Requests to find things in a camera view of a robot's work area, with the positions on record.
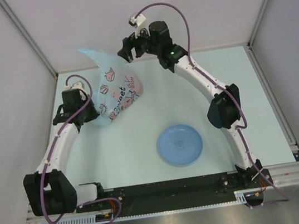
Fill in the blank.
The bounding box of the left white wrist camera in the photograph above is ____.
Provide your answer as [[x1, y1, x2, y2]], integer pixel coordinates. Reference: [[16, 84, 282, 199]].
[[65, 81, 86, 96]]

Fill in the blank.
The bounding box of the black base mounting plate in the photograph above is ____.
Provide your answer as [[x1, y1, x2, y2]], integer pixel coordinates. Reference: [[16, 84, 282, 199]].
[[74, 164, 275, 224]]

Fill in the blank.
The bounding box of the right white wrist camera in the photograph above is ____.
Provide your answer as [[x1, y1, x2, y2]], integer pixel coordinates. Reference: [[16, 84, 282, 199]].
[[129, 13, 147, 38]]

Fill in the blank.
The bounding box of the blue round plate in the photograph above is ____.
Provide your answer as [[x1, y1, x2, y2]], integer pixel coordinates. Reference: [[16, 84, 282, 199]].
[[156, 124, 203, 167]]

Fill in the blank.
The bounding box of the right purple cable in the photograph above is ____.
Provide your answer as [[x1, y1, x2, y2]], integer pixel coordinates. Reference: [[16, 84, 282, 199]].
[[133, 0, 292, 222]]

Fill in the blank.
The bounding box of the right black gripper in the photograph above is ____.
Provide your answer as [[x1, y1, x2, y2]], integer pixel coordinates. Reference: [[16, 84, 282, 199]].
[[114, 23, 161, 65]]

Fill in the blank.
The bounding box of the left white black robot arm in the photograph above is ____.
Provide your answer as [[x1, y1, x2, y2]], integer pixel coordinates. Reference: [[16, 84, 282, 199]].
[[23, 82, 107, 217]]

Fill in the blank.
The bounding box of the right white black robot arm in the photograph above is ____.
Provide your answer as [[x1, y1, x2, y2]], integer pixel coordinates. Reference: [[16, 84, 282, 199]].
[[117, 21, 262, 188]]

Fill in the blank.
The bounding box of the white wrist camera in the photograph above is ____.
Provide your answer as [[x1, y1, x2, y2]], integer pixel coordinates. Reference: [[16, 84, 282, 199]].
[[129, 13, 147, 38], [65, 81, 86, 96]]

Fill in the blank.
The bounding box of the right aluminium corner post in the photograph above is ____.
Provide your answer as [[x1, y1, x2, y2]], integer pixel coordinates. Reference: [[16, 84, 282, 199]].
[[240, 0, 299, 47]]

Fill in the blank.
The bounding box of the left aluminium corner post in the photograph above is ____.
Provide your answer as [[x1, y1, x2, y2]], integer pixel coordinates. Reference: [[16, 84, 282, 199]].
[[0, 0, 58, 80]]

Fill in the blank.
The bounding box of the right aluminium side rail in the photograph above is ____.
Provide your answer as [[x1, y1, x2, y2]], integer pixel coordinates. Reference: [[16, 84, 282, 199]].
[[244, 45, 299, 162]]

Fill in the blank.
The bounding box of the aluminium corner post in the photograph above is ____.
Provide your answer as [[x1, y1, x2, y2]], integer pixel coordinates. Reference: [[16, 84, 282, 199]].
[[0, 0, 58, 80], [240, 0, 299, 47]]

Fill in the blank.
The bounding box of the blue cartoon plastic bag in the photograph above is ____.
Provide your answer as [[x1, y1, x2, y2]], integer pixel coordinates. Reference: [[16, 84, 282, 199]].
[[77, 48, 144, 126]]

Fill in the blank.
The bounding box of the grey slotted cable duct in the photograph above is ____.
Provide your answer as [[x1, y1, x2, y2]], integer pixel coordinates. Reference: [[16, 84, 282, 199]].
[[40, 192, 262, 224]]

